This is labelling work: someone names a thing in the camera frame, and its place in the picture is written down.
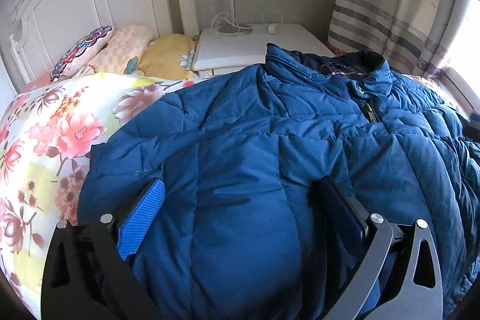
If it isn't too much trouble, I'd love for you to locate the blue puffer jacket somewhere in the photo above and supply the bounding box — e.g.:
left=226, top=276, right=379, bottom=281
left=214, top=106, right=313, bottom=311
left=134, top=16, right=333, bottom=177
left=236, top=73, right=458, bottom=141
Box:
left=77, top=45, right=479, bottom=319

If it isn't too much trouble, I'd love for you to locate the white bedside table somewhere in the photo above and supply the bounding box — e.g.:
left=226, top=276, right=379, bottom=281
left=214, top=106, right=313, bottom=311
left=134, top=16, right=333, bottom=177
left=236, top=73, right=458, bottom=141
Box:
left=191, top=23, right=334, bottom=76

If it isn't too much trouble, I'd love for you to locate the peach checked pillow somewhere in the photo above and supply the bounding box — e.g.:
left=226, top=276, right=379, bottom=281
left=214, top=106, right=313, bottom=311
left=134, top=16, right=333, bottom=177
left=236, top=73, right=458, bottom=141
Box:
left=75, top=25, right=153, bottom=77

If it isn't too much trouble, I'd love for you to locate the white charger cable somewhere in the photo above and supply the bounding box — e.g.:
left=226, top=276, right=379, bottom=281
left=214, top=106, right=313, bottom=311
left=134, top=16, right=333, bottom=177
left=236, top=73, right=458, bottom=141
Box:
left=210, top=10, right=285, bottom=37

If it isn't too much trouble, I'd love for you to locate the floral bed sheet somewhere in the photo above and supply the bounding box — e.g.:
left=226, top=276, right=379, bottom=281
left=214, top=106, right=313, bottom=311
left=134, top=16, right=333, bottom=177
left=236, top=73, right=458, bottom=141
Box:
left=1, top=73, right=201, bottom=319

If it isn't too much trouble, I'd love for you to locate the yellow pillow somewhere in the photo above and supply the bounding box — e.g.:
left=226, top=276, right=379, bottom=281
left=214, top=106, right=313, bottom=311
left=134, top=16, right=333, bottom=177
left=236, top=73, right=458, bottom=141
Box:
left=137, top=34, right=196, bottom=80

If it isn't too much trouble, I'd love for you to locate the white wooden headboard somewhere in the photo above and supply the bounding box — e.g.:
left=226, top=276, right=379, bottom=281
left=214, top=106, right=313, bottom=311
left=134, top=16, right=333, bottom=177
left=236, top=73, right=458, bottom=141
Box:
left=9, top=0, right=199, bottom=84

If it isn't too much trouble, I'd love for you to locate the colourful floral embroidered pillow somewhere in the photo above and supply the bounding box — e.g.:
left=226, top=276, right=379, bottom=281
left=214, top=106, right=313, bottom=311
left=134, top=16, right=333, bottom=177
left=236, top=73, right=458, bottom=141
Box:
left=49, top=25, right=114, bottom=82

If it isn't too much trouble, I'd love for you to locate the silver lamp pole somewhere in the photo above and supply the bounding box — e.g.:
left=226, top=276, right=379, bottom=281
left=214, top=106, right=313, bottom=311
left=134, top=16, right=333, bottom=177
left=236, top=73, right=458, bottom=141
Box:
left=218, top=0, right=253, bottom=37

